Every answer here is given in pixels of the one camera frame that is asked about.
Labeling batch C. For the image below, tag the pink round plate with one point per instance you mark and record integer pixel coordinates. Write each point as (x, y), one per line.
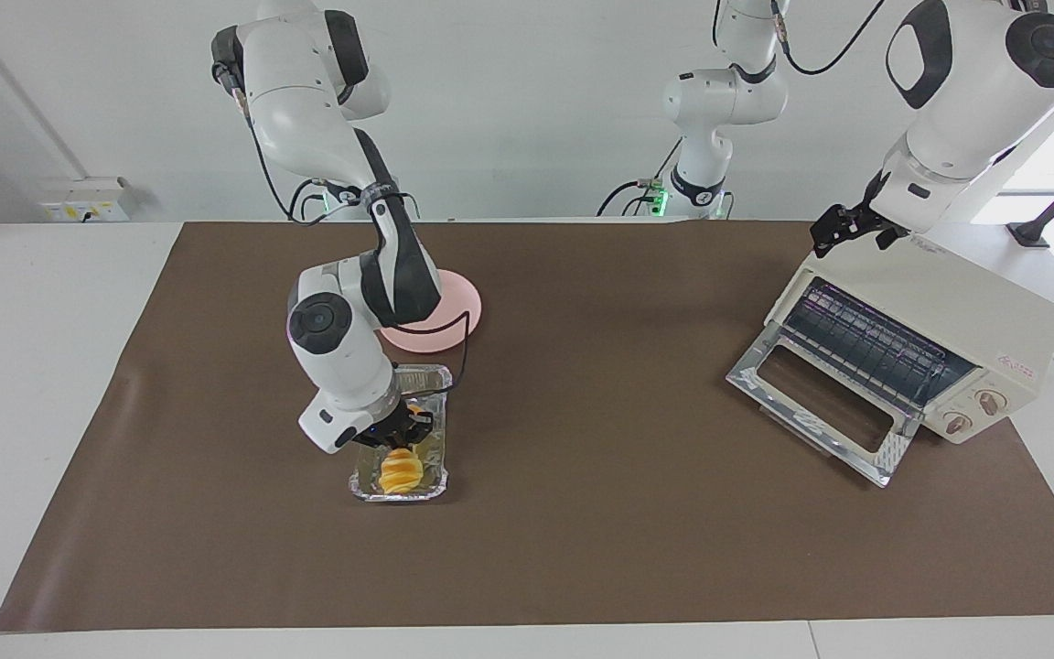
(454, 311)

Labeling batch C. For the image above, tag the brown table mat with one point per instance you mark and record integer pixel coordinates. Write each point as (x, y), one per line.
(582, 531)

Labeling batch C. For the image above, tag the yellow ridged bread loaf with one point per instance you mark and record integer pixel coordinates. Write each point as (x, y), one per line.
(399, 474)

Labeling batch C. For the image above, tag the silver aluminium foil tray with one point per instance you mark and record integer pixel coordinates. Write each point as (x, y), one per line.
(426, 377)

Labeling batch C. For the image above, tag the cream toaster oven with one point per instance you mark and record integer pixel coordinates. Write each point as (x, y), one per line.
(966, 307)

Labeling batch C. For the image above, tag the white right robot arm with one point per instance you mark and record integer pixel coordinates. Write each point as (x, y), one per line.
(344, 366)

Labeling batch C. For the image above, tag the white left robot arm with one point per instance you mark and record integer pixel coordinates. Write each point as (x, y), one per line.
(966, 101)

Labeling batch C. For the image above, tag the glass oven door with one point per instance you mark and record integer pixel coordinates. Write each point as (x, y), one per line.
(824, 416)

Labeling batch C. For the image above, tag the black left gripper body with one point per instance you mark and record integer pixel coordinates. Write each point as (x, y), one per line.
(856, 218)

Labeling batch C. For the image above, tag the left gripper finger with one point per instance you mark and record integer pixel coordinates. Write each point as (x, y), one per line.
(820, 245)
(887, 241)

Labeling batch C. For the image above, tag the white wall socket box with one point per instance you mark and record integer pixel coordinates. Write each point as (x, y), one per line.
(83, 203)

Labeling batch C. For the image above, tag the cream oven control knob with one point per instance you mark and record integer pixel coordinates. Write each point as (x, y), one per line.
(957, 424)
(991, 402)

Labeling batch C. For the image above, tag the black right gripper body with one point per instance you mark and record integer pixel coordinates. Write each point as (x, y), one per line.
(394, 426)

